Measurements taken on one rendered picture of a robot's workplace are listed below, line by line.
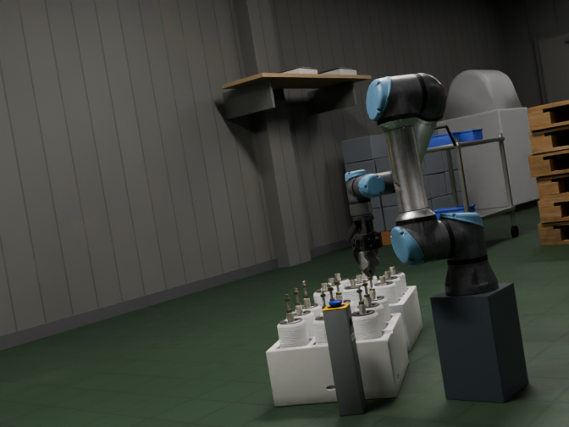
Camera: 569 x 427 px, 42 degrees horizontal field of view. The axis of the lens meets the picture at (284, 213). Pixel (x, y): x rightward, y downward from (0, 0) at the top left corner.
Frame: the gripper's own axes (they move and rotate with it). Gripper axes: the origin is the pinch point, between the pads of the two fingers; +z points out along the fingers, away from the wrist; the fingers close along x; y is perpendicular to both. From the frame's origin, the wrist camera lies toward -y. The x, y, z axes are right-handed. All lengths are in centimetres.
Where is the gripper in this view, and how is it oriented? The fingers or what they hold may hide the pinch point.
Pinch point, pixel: (368, 272)
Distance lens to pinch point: 255.5
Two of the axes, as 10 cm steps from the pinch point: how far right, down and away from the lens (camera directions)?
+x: 9.3, -1.7, 3.3
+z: 1.6, 9.9, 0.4
